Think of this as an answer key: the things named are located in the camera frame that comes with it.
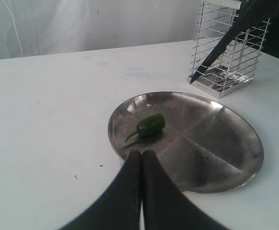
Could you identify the round steel plate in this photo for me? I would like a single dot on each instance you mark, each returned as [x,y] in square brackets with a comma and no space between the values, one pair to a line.
[205,147]

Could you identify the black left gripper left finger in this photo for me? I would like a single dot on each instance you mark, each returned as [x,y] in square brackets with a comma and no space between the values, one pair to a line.
[119,206]

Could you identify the wire metal utensil holder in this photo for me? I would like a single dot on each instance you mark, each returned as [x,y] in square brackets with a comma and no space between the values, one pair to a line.
[235,67]

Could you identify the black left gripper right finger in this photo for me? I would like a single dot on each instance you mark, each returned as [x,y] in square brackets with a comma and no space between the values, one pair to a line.
[164,206]

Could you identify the green pepper with stem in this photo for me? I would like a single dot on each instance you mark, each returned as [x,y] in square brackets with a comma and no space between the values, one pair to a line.
[148,126]

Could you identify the black knife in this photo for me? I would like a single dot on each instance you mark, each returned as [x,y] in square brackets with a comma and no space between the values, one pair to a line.
[251,14]

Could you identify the white backdrop curtain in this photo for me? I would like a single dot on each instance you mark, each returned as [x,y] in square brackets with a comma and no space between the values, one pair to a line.
[42,27]

